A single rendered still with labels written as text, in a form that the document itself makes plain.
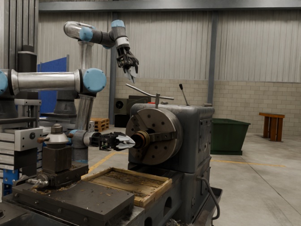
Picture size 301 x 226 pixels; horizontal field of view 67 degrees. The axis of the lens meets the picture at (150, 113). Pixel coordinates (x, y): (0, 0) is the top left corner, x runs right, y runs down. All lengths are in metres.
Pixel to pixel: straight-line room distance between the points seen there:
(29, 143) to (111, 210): 0.63
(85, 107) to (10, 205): 0.60
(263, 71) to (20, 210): 11.62
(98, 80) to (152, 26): 10.99
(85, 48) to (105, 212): 1.29
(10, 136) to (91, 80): 0.44
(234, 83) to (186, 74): 2.32
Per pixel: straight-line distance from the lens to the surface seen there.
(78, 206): 0.73
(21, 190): 0.90
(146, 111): 1.26
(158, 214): 1.14
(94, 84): 1.13
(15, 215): 0.87
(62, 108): 1.63
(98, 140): 1.07
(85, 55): 1.73
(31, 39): 1.68
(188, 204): 1.45
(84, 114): 1.29
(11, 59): 1.56
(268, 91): 11.94
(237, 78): 11.68
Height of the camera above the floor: 1.28
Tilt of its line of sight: 3 degrees down
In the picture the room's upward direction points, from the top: 3 degrees clockwise
